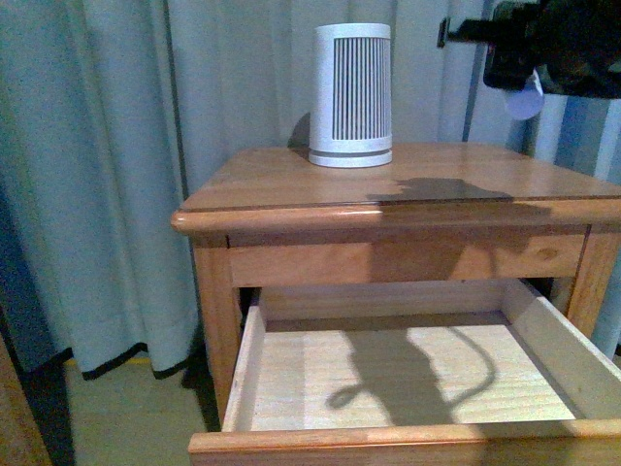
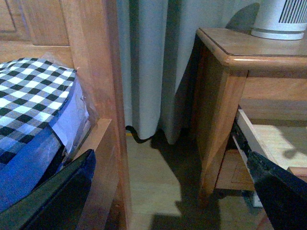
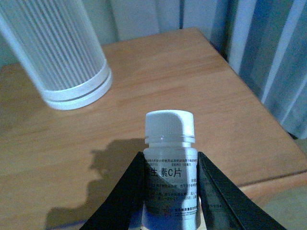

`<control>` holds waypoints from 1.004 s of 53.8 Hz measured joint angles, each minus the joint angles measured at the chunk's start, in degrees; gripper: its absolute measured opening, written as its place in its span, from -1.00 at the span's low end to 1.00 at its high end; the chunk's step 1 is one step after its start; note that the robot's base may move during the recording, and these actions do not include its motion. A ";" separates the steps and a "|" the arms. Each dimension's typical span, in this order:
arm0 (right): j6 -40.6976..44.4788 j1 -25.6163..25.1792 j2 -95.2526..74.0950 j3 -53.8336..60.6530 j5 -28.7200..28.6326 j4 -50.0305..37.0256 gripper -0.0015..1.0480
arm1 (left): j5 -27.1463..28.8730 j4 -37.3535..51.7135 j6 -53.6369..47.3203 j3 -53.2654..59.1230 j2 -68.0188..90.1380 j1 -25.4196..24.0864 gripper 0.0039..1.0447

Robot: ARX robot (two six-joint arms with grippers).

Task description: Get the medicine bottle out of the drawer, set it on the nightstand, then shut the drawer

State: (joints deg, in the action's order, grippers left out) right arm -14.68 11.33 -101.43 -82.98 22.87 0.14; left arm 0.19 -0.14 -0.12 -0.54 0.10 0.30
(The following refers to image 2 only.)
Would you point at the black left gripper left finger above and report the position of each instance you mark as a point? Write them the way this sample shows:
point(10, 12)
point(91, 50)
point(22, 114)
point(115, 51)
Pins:
point(57, 204)

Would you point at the wooden bed frame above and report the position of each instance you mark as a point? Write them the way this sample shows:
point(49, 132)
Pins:
point(82, 34)

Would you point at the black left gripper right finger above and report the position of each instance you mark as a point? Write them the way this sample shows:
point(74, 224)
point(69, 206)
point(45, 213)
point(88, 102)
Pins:
point(282, 194)

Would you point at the checkered mattress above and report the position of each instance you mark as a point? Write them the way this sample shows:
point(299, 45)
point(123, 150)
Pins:
point(43, 118)

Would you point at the white slatted air purifier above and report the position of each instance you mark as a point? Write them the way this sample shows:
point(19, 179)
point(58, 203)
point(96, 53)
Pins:
point(281, 20)

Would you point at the wooden nightstand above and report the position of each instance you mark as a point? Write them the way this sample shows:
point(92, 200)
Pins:
point(264, 77)

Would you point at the wooden drawer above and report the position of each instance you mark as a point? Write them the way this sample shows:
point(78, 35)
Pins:
point(233, 173)
point(280, 139)

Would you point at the grey curtain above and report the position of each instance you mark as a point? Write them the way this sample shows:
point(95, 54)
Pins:
point(156, 40)

